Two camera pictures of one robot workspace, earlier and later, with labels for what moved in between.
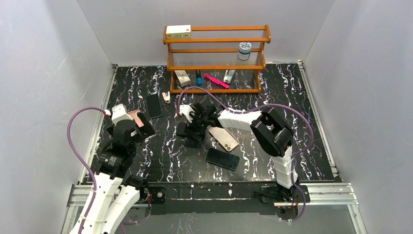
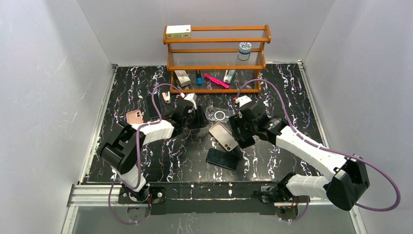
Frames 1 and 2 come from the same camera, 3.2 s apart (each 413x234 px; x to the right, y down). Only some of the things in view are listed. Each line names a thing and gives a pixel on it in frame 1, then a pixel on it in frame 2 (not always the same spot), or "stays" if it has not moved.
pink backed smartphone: (224, 137) stays
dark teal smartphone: (154, 106) stays
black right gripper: (196, 126) → (240, 129)
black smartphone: (223, 159) stays
